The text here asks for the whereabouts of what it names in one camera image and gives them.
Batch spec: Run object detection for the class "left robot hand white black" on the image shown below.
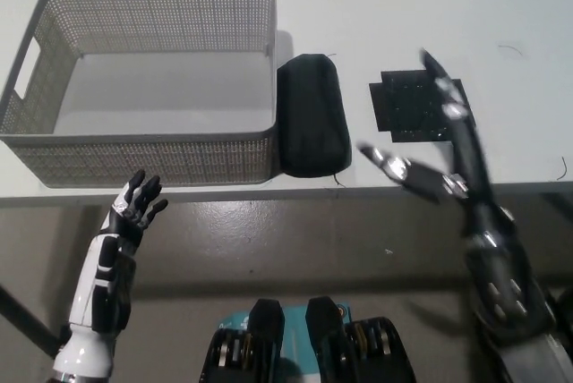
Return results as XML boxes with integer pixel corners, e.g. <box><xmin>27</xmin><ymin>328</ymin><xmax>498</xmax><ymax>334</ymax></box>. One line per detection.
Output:
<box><xmin>66</xmin><ymin>169</ymin><xmax>169</xmax><ymax>336</ymax></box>

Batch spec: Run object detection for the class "right robot hand black silver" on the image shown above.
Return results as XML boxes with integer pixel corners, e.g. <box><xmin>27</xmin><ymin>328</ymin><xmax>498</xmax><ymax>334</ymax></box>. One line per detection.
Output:
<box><xmin>356</xmin><ymin>47</ymin><xmax>554</xmax><ymax>349</ymax></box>

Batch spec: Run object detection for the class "black fabric pencil case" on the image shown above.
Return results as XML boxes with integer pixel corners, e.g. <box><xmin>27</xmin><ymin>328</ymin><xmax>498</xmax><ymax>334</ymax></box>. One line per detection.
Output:
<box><xmin>276</xmin><ymin>52</ymin><xmax>353</xmax><ymax>178</ymax></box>

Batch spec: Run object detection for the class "black table leg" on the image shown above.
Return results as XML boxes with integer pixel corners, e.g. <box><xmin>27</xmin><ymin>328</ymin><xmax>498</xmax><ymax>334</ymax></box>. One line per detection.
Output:
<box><xmin>0</xmin><ymin>284</ymin><xmax>73</xmax><ymax>357</ymax></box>

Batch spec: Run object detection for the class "grey perforated plastic basket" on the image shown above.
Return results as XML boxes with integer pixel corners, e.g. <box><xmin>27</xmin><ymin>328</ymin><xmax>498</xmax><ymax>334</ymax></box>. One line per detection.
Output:
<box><xmin>0</xmin><ymin>0</ymin><xmax>279</xmax><ymax>189</ymax></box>

